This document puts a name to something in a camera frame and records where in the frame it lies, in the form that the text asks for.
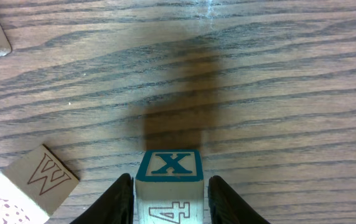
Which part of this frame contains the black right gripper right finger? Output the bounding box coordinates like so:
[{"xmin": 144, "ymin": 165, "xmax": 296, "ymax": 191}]
[{"xmin": 208, "ymin": 175, "xmax": 270, "ymax": 224}]

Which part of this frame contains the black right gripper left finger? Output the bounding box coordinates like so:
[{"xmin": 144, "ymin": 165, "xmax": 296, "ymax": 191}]
[{"xmin": 71, "ymin": 173, "xmax": 134, "ymax": 224}]

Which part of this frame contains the wooden block yellow K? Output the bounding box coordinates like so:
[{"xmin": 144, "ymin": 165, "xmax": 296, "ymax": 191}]
[{"xmin": 135, "ymin": 149, "xmax": 205, "ymax": 224}]

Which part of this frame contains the plain wooden block yellow side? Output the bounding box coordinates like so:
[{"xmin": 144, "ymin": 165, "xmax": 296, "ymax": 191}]
[{"xmin": 0, "ymin": 145, "xmax": 79, "ymax": 224}]

